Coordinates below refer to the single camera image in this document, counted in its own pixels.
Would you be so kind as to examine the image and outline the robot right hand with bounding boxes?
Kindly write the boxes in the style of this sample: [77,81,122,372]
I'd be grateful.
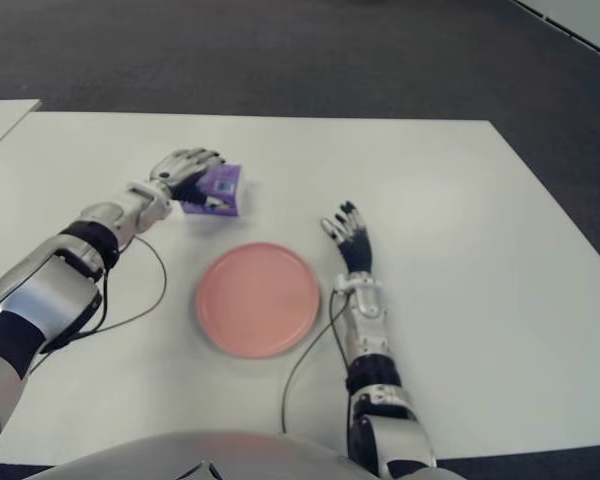
[320,200,374,275]

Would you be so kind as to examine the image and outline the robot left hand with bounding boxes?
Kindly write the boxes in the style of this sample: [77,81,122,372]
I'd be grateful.
[148,146,232,212]

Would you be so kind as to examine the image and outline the purple tissue paper pack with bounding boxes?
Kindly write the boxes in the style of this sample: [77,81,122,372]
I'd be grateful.
[179,163,254,219]

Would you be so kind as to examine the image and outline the pink round plate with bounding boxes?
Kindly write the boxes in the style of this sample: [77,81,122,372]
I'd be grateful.
[195,241,323,359]

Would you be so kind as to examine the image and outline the white side table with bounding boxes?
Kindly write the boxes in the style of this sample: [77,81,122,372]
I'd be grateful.
[0,98,43,162]

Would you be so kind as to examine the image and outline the silver robot torso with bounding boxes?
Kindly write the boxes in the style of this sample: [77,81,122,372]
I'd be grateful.
[0,429,474,480]

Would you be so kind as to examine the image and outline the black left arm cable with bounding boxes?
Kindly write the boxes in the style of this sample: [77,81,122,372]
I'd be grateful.
[28,233,169,374]

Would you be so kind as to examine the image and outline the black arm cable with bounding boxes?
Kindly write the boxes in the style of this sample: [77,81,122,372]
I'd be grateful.
[28,233,169,374]
[280,288,352,434]

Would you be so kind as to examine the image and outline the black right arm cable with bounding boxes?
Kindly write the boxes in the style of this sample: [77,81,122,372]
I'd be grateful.
[280,288,352,434]

